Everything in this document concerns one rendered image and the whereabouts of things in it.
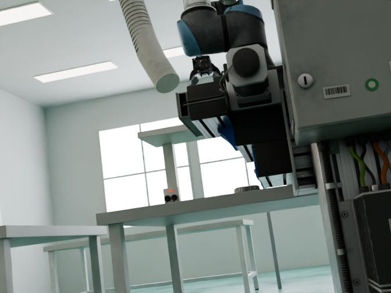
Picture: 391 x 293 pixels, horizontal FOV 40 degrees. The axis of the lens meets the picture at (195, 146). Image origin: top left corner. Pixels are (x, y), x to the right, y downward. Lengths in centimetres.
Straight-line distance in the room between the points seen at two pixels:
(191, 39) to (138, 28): 195
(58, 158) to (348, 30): 895
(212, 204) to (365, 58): 119
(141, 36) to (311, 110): 259
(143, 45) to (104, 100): 622
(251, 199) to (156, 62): 153
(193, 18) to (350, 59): 71
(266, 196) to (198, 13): 78
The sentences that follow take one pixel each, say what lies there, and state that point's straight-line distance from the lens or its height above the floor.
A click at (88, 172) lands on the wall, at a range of 959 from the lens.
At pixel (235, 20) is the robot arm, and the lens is 167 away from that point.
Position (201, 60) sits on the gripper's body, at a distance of 217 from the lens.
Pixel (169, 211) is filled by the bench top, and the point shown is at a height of 71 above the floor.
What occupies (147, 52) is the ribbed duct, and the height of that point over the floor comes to 179.
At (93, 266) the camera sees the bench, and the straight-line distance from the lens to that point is 327.
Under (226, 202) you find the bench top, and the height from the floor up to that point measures 72.
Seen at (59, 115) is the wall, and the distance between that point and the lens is 998.
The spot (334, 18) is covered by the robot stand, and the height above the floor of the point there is 96.
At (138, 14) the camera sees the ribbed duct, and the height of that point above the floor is 208.
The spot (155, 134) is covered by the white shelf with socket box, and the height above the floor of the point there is 118.
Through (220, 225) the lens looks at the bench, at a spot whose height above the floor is 72.
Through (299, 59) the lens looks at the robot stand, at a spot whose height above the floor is 89.
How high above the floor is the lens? 58
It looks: 10 degrees up
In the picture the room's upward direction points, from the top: 8 degrees counter-clockwise
